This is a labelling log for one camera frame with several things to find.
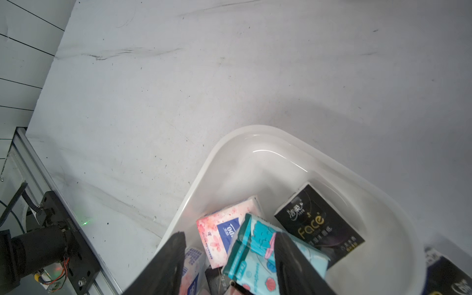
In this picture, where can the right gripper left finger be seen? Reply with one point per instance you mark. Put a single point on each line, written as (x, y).
(163, 274)

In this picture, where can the white storage box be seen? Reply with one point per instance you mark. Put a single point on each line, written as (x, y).
(272, 164)

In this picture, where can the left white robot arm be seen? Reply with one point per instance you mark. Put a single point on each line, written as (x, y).
(30, 252)

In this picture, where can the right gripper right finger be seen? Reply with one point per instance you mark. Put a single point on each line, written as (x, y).
(295, 274)

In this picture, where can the teal tissue pack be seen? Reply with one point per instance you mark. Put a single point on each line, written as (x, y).
(251, 260)

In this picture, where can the pink blue tissue pack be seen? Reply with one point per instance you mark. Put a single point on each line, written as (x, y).
(194, 265)

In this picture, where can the tilted pink tissue pack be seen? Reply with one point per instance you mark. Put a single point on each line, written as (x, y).
(217, 229)

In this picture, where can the black pack under teal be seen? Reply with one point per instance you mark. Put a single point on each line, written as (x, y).
(309, 217)

